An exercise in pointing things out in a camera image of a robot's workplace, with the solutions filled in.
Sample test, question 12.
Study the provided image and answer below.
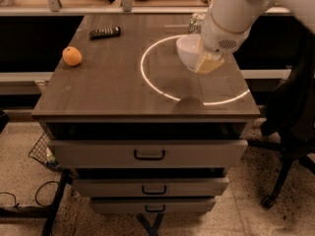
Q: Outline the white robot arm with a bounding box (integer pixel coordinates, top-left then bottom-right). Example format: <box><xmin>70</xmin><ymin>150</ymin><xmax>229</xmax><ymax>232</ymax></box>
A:
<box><xmin>194</xmin><ymin>0</ymin><xmax>315</xmax><ymax>74</ymax></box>

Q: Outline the middle grey drawer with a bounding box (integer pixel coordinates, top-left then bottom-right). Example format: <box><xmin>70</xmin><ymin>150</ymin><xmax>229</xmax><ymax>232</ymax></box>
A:
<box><xmin>73</xmin><ymin>177</ymin><xmax>229</xmax><ymax>198</ymax></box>

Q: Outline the green white soda can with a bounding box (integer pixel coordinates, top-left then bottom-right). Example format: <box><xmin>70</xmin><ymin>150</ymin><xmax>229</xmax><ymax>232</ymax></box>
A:
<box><xmin>188</xmin><ymin>13</ymin><xmax>206</xmax><ymax>33</ymax></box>

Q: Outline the white bowl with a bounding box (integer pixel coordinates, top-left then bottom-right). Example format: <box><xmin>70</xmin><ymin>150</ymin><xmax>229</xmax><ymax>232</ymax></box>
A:
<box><xmin>176</xmin><ymin>34</ymin><xmax>201</xmax><ymax>72</ymax></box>

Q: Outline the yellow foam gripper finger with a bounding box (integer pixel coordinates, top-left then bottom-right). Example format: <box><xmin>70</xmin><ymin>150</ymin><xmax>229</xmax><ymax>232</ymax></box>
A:
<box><xmin>195</xmin><ymin>51</ymin><xmax>224</xmax><ymax>74</ymax></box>

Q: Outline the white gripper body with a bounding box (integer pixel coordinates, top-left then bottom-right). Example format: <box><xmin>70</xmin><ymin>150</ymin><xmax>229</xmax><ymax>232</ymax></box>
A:
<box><xmin>201</xmin><ymin>12</ymin><xmax>250</xmax><ymax>53</ymax></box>

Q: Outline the black remote control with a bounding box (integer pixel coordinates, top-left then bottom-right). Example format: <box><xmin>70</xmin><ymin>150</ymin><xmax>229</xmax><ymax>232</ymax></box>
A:
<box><xmin>90</xmin><ymin>27</ymin><xmax>121</xmax><ymax>40</ymax></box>

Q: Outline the black wire basket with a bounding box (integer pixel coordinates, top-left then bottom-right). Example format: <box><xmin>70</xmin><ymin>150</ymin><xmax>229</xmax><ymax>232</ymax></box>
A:
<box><xmin>28</xmin><ymin>133</ymin><xmax>62</xmax><ymax>172</ymax></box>

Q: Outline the bottom grey drawer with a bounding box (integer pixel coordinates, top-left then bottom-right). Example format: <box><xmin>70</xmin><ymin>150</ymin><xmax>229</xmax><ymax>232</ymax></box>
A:
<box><xmin>90</xmin><ymin>198</ymin><xmax>216</xmax><ymax>213</ymax></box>

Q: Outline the grey drawer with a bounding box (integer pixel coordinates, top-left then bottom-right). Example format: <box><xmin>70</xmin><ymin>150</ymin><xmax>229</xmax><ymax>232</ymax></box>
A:
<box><xmin>73</xmin><ymin>177</ymin><xmax>229</xmax><ymax>198</ymax></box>
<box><xmin>48</xmin><ymin>140</ymin><xmax>247</xmax><ymax>168</ymax></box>
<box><xmin>90</xmin><ymin>198</ymin><xmax>216</xmax><ymax>213</ymax></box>

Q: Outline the grey drawer cabinet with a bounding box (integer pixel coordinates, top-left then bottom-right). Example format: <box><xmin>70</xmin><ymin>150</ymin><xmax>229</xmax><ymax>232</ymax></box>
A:
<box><xmin>31</xmin><ymin>14</ymin><xmax>261</xmax><ymax>215</ymax></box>

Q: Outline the black stand leg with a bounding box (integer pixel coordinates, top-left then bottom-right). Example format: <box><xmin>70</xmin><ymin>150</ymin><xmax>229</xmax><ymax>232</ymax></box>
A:
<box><xmin>41</xmin><ymin>170</ymin><xmax>70</xmax><ymax>236</ymax></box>

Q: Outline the orange fruit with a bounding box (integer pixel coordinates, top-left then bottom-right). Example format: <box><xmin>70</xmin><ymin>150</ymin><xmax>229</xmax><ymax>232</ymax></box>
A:
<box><xmin>62</xmin><ymin>46</ymin><xmax>83</xmax><ymax>66</ymax></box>

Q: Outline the black floor cable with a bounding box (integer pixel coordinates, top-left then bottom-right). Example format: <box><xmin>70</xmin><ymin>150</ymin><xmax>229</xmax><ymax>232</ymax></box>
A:
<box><xmin>0</xmin><ymin>180</ymin><xmax>61</xmax><ymax>209</ymax></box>

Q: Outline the top grey drawer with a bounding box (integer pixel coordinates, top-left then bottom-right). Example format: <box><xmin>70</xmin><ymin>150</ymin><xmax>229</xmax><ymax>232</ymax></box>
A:
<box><xmin>48</xmin><ymin>140</ymin><xmax>247</xmax><ymax>168</ymax></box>

